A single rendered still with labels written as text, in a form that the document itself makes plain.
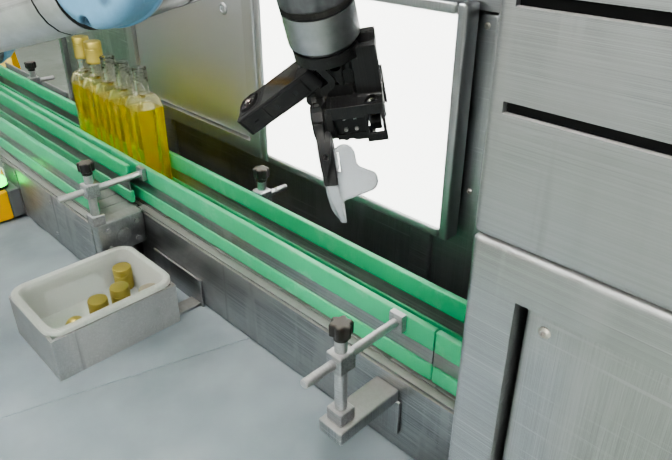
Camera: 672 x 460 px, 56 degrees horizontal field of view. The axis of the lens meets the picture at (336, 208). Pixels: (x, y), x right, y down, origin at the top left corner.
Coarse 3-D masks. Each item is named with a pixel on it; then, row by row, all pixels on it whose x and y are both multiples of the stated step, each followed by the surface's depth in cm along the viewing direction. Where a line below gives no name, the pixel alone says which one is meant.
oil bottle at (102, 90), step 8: (96, 88) 128; (104, 88) 126; (112, 88) 126; (96, 96) 128; (104, 96) 126; (104, 104) 127; (104, 112) 128; (104, 120) 130; (104, 128) 131; (112, 128) 129; (104, 136) 132; (112, 136) 130; (112, 144) 131
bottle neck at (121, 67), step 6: (120, 60) 123; (126, 60) 123; (114, 66) 121; (120, 66) 121; (126, 66) 121; (114, 72) 122; (120, 72) 121; (126, 72) 122; (120, 78) 122; (126, 78) 122; (120, 84) 122; (126, 84) 123
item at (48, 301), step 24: (72, 264) 113; (96, 264) 116; (144, 264) 115; (24, 288) 108; (48, 288) 111; (72, 288) 114; (96, 288) 117; (24, 312) 101; (48, 312) 112; (72, 312) 113; (96, 312) 101
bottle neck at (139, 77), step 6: (132, 66) 119; (138, 66) 119; (144, 66) 119; (132, 72) 118; (138, 72) 117; (144, 72) 118; (132, 78) 118; (138, 78) 118; (144, 78) 118; (138, 84) 118; (144, 84) 119; (138, 90) 119; (144, 90) 119
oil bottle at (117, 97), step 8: (120, 88) 123; (128, 88) 123; (112, 96) 123; (120, 96) 122; (112, 104) 124; (120, 104) 122; (112, 112) 125; (120, 112) 123; (112, 120) 126; (120, 120) 124; (120, 128) 125; (120, 136) 126; (128, 136) 125; (120, 144) 127; (128, 144) 126; (128, 152) 127
